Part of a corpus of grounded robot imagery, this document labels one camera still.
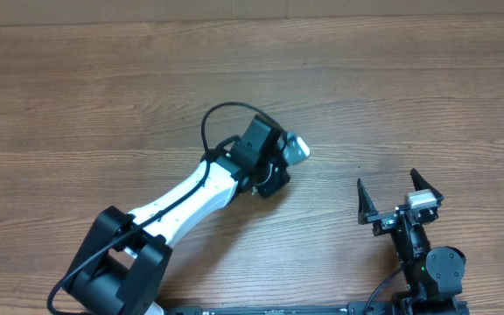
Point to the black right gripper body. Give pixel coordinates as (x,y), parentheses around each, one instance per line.
(386,220)

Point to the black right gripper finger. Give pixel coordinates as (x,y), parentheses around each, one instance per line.
(421,184)
(366,208)

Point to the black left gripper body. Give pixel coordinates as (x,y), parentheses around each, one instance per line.
(271,179)

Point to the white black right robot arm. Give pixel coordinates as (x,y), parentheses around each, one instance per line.
(433,275)

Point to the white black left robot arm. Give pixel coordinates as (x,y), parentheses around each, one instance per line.
(123,258)

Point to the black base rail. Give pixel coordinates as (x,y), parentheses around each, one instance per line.
(352,308)

